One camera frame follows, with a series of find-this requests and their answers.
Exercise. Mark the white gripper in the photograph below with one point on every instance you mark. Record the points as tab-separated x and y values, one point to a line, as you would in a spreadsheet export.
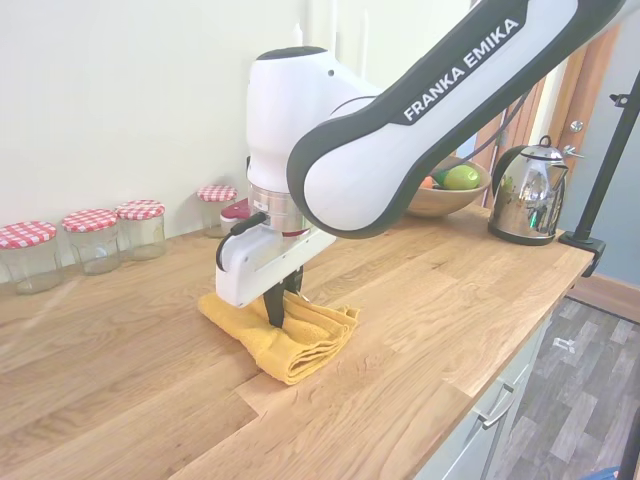
255	275

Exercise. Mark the yellow towel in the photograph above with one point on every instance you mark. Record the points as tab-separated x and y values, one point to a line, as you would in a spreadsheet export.
305	345

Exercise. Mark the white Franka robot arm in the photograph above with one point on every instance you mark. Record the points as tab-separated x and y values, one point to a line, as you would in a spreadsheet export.
350	190

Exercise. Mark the glass jar red checkered lid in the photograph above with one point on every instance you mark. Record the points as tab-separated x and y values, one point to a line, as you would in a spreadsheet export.
141	235
30	260
210	200
92	245

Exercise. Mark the orange fruit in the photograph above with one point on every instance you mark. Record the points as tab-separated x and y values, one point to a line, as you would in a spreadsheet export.
426	183

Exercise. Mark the wooden fruit bowl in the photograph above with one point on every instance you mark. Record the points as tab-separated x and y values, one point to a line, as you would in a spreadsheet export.
450	202

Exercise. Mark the green apple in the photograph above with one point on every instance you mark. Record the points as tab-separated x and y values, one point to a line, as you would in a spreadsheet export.
462	177

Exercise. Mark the white kitchen cabinet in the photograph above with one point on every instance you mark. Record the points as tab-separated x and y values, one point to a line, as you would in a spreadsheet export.
480	450

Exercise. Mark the stainless steel kettle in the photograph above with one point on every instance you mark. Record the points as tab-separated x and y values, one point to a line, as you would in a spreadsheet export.
527	200

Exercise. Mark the small white floor object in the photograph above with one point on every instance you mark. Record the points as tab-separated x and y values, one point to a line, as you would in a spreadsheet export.
564	344

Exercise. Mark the silver door lock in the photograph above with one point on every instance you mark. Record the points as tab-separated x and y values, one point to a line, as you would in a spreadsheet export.
578	126

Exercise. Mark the brown wooden door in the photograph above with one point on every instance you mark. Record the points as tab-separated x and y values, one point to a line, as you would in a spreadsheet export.
575	100

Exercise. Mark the black stand pole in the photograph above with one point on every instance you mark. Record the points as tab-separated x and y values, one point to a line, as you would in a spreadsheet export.
610	150

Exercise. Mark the white red wrist mount piece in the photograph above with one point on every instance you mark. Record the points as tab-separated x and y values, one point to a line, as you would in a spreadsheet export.
235	211

